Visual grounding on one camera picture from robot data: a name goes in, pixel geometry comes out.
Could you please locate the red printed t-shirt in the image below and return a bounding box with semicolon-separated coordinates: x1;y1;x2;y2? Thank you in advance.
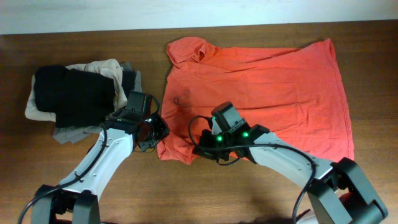
157;37;354;164

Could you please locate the beige folded garment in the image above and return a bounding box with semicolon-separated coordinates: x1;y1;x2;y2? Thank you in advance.
25;58;127;122

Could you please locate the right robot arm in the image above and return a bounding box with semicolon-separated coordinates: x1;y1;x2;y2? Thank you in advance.
192;101;388;223

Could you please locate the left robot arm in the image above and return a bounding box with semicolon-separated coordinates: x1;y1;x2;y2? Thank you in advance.
18;91;169;223

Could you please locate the black folded garment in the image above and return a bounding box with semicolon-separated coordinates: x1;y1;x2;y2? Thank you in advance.
34;64;137;128

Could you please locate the grey folded garment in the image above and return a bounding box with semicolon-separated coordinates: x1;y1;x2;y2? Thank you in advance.
53;62;142;144

